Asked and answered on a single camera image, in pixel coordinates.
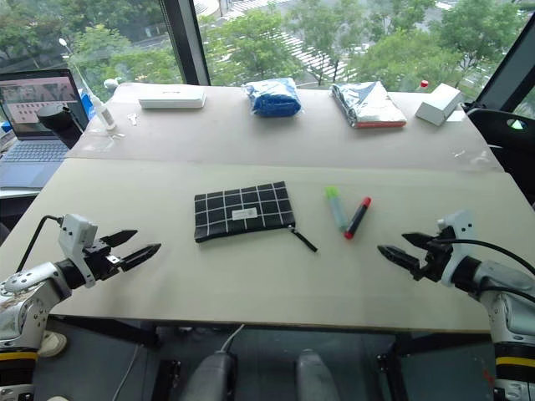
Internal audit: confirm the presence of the flat white box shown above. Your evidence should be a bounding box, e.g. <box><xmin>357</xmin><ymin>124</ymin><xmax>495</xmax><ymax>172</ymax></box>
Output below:
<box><xmin>138</xmin><ymin>84</ymin><xmax>207</xmax><ymax>111</ymax></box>

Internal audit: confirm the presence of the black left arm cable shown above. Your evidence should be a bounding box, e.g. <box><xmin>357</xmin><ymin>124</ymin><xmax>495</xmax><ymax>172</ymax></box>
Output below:
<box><xmin>15</xmin><ymin>214</ymin><xmax>64</xmax><ymax>273</ymax></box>

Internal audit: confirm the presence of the white shoe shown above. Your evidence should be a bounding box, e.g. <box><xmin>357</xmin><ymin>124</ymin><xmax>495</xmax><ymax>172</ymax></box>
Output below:
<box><xmin>38</xmin><ymin>330</ymin><xmax>69</xmax><ymax>358</ymax></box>

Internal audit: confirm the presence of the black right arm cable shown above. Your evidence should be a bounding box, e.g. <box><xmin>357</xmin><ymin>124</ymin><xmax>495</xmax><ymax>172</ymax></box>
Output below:
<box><xmin>433</xmin><ymin>236</ymin><xmax>535</xmax><ymax>302</ymax></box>

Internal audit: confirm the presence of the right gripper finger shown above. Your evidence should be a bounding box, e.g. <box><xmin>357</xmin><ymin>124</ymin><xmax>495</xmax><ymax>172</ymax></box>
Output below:
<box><xmin>401</xmin><ymin>231</ymin><xmax>438</xmax><ymax>252</ymax></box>
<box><xmin>376</xmin><ymin>245</ymin><xmax>421</xmax><ymax>281</ymax></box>

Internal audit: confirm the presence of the black white grid pencil case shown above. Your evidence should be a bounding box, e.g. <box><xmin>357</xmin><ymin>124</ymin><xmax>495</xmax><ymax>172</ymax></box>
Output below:
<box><xmin>193</xmin><ymin>180</ymin><xmax>318</xmax><ymax>254</ymax></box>

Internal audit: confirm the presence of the white cable under table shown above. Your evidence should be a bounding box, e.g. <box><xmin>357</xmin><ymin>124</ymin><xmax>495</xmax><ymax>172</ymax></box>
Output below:
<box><xmin>218</xmin><ymin>323</ymin><xmax>247</xmax><ymax>356</ymax></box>

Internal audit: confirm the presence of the black window frame pillar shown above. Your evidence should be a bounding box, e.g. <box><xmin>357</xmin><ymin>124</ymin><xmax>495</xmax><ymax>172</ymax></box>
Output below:
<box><xmin>160</xmin><ymin>0</ymin><xmax>211</xmax><ymax>87</ymax></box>

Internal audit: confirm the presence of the silver foil package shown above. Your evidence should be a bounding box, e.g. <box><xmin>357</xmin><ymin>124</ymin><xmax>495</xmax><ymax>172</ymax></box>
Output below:
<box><xmin>330</xmin><ymin>80</ymin><xmax>408</xmax><ymax>129</ymax></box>

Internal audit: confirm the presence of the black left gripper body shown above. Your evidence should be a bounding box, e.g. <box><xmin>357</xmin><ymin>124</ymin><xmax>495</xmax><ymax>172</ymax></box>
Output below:
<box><xmin>81</xmin><ymin>239</ymin><xmax>125</xmax><ymax>287</ymax></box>

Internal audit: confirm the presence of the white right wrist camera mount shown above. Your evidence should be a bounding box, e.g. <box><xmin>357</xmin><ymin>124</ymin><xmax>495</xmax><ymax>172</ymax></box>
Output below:
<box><xmin>436</xmin><ymin>209</ymin><xmax>476</xmax><ymax>289</ymax></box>

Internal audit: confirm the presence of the green highlighter pen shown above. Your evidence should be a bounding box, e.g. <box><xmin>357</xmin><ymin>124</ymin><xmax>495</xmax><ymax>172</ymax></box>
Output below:
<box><xmin>324</xmin><ymin>185</ymin><xmax>349</xmax><ymax>233</ymax></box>

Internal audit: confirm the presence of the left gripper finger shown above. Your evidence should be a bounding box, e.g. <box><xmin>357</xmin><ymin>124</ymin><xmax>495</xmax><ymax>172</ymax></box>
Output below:
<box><xmin>104</xmin><ymin>229</ymin><xmax>139</xmax><ymax>248</ymax></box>
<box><xmin>118</xmin><ymin>243</ymin><xmax>162</xmax><ymax>272</ymax></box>

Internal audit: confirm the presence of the black red marker pen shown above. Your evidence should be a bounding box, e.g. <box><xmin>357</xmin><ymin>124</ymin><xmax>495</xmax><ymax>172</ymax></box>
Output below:
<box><xmin>343</xmin><ymin>196</ymin><xmax>373</xmax><ymax>241</ymax></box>

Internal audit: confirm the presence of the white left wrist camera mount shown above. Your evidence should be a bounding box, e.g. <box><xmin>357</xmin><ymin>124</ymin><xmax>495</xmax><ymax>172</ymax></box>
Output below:
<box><xmin>57</xmin><ymin>213</ymin><xmax>99</xmax><ymax>289</ymax></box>

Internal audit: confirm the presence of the blue plastic bag package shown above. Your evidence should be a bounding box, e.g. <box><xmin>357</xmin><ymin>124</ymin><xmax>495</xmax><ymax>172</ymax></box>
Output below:
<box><xmin>242</xmin><ymin>78</ymin><xmax>303</xmax><ymax>119</ymax></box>

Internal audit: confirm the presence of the black table leg frame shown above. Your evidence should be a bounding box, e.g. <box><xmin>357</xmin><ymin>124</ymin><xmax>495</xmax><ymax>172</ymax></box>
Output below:
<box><xmin>47</xmin><ymin>315</ymin><xmax>163</xmax><ymax>348</ymax></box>
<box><xmin>374</xmin><ymin>332</ymin><xmax>497</xmax><ymax>401</ymax></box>

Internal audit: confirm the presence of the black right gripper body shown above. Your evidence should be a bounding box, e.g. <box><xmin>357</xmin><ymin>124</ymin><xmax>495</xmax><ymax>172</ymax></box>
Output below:
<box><xmin>412</xmin><ymin>239</ymin><xmax>455</xmax><ymax>282</ymax></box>

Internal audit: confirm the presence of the dark rounded grey shape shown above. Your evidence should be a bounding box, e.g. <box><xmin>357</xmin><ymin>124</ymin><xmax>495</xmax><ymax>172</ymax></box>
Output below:
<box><xmin>294</xmin><ymin>348</ymin><xmax>342</xmax><ymax>401</ymax></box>
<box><xmin>182</xmin><ymin>350</ymin><xmax>239</xmax><ymax>401</ymax></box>

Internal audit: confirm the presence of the laptop computer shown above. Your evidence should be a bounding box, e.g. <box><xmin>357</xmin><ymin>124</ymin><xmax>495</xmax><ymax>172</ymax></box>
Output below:
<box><xmin>0</xmin><ymin>68</ymin><xmax>91</xmax><ymax>190</ymax></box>

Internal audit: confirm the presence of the black slanted window frame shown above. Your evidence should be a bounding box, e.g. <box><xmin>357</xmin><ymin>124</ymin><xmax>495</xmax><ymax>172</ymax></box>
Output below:
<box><xmin>475</xmin><ymin>15</ymin><xmax>535</xmax><ymax>110</ymax></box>

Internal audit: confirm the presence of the small white cardboard box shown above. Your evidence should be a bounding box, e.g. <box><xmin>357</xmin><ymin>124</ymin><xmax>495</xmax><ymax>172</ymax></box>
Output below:
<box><xmin>414</xmin><ymin>82</ymin><xmax>465</xmax><ymax>127</ymax></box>

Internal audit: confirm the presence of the white tube bottle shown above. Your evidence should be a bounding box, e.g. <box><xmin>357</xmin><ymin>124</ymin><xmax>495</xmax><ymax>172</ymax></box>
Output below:
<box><xmin>89</xmin><ymin>92</ymin><xmax>117</xmax><ymax>134</ymax></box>

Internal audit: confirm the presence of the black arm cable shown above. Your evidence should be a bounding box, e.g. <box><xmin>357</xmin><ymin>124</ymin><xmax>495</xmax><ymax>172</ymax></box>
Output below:
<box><xmin>15</xmin><ymin>214</ymin><xmax>64</xmax><ymax>273</ymax></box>
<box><xmin>433</xmin><ymin>236</ymin><xmax>535</xmax><ymax>302</ymax></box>

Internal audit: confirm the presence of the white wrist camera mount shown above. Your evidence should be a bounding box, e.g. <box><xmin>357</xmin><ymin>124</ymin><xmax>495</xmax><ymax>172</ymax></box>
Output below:
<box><xmin>436</xmin><ymin>209</ymin><xmax>476</xmax><ymax>289</ymax></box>
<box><xmin>57</xmin><ymin>213</ymin><xmax>99</xmax><ymax>289</ymax></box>

